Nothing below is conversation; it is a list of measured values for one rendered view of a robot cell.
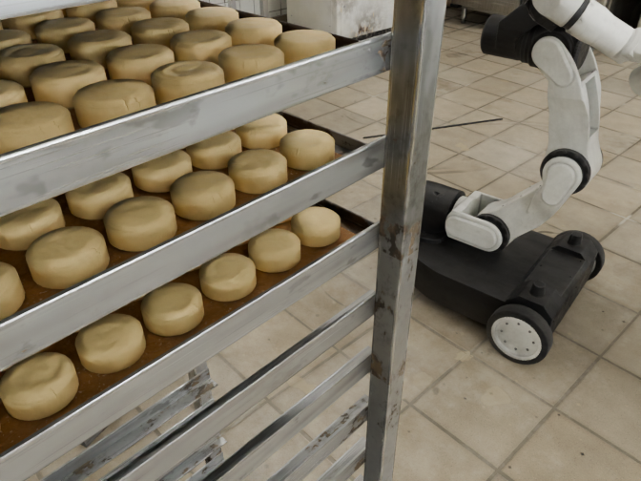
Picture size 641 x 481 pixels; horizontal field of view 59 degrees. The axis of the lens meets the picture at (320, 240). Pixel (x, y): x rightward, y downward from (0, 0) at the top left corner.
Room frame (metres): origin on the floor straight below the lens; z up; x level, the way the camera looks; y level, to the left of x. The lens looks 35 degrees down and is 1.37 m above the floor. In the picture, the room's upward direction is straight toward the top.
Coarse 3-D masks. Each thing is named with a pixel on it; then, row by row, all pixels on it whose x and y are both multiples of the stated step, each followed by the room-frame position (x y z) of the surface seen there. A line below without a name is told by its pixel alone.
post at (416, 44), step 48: (432, 0) 0.45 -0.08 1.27; (432, 48) 0.46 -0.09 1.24; (432, 96) 0.46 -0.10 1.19; (384, 144) 0.47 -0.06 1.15; (384, 192) 0.46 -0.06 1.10; (384, 240) 0.46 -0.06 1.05; (384, 288) 0.46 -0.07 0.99; (384, 336) 0.45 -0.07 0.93; (384, 384) 0.45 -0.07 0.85; (384, 432) 0.45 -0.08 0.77; (384, 480) 0.45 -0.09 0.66
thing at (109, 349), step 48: (288, 240) 0.44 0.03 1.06; (336, 240) 0.47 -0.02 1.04; (192, 288) 0.37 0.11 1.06; (240, 288) 0.38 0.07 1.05; (96, 336) 0.32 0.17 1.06; (144, 336) 0.33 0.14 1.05; (0, 384) 0.27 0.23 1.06; (48, 384) 0.27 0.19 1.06; (96, 384) 0.29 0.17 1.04; (0, 432) 0.25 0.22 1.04
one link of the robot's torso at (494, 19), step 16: (496, 16) 1.72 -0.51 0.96; (512, 16) 1.64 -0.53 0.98; (528, 16) 1.61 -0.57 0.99; (496, 32) 1.68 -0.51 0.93; (512, 32) 1.63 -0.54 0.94; (528, 32) 1.62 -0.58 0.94; (496, 48) 1.67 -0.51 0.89; (512, 48) 1.64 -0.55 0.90; (576, 48) 1.54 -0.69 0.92; (576, 64) 1.54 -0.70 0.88
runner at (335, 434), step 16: (352, 416) 0.45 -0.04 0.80; (320, 432) 0.45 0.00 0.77; (336, 432) 0.43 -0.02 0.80; (352, 432) 0.45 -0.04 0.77; (304, 448) 0.43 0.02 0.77; (320, 448) 0.41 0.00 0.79; (336, 448) 0.43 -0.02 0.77; (288, 464) 0.40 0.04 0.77; (304, 464) 0.39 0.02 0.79; (272, 480) 0.38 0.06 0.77; (288, 480) 0.37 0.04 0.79
